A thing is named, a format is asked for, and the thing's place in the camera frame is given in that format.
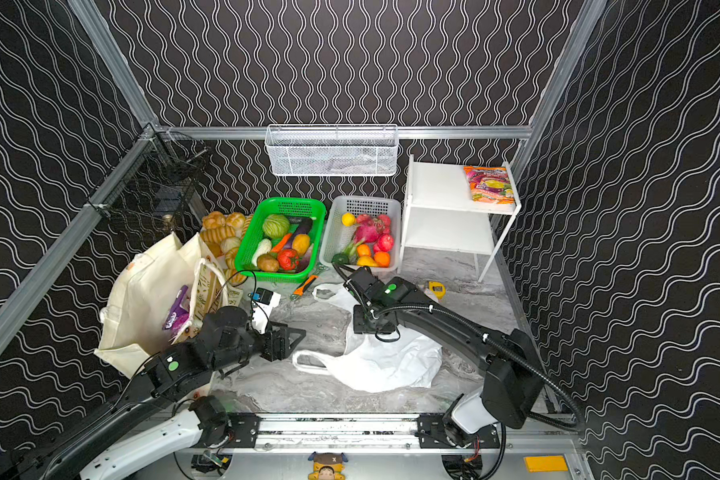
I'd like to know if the white plastic grocery bag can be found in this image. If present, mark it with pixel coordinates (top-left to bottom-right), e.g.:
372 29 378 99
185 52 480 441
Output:
292 283 444 394

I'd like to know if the purple Fox's candy bag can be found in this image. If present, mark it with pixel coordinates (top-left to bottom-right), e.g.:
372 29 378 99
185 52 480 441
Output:
162 285 190 333

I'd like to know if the yellow mango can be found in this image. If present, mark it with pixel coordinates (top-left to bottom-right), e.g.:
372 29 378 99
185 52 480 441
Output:
292 234 312 257

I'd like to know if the green cabbage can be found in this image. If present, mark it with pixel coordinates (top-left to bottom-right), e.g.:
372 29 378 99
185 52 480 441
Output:
261 214 291 239

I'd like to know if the green plastic basket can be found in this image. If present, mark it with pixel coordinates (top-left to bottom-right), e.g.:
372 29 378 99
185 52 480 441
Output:
234 197 327 283

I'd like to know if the cream floral tote bag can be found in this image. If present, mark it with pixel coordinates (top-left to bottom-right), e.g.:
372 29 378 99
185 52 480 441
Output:
94 234 242 377

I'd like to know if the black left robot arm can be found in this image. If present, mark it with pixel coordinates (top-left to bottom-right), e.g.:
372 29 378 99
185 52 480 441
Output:
0 306 306 479

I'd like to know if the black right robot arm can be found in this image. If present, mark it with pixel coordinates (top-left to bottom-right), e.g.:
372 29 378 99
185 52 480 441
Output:
333 264 584 437

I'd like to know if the orange fruit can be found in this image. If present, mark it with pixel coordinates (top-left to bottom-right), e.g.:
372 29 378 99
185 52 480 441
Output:
373 251 391 268

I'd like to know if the small orange tangerine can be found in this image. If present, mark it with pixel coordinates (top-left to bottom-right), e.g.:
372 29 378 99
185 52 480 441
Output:
357 243 372 257

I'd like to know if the dark green avocado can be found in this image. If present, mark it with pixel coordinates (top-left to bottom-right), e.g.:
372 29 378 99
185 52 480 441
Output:
331 253 350 265

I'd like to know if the yellow tape measure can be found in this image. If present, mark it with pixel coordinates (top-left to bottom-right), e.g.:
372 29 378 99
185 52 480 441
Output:
428 281 447 299

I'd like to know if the red apple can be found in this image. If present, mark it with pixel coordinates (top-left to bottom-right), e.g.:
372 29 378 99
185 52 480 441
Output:
374 234 395 252

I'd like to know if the brown potato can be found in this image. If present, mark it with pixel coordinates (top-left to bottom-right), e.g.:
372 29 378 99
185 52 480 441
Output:
256 253 280 273

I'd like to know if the red tomato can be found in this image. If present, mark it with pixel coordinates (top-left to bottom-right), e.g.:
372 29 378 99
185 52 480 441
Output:
277 248 300 272

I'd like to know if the pink dragon fruit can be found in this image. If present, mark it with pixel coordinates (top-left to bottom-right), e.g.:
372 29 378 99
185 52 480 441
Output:
344 214 391 256

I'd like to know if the white plastic basket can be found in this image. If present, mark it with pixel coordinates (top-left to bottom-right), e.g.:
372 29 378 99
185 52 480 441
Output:
319 196 402 272

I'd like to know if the orange carrot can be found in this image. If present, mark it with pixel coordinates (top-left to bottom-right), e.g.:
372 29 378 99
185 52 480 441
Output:
271 233 292 253

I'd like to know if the white daikon radish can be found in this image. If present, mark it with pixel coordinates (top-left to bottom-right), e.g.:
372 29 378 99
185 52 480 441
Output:
251 238 272 267

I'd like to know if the yellow lemon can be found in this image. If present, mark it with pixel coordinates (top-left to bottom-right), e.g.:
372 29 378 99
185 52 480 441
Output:
341 213 356 227

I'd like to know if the purple eggplant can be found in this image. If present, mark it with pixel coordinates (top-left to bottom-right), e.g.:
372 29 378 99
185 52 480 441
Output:
291 217 314 240

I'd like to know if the white two-tier shelf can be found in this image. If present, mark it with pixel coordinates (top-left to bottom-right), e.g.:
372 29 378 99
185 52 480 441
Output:
397 155 522 282

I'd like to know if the small toy figure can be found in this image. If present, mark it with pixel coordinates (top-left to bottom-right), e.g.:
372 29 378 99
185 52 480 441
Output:
308 452 348 480

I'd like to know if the braided bread middle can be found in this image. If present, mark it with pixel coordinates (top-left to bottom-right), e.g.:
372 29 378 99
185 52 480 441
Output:
200 225 236 244

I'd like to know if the orange candy bag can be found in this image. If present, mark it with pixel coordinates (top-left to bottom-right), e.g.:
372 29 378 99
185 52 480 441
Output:
464 166 515 205

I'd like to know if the yellow block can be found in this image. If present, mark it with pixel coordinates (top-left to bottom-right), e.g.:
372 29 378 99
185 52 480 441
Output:
524 455 569 473

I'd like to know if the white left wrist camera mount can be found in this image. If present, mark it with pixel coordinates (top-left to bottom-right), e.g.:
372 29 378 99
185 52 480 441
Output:
251 287 281 334

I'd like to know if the orange handled tool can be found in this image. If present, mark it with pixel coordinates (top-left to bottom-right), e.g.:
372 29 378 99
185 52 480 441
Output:
290 274 319 300

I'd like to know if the white wire wall basket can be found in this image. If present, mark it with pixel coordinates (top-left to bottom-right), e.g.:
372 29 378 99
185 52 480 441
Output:
265 124 399 177

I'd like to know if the black wire rack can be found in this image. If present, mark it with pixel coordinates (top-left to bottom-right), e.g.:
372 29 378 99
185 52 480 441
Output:
92 133 210 246

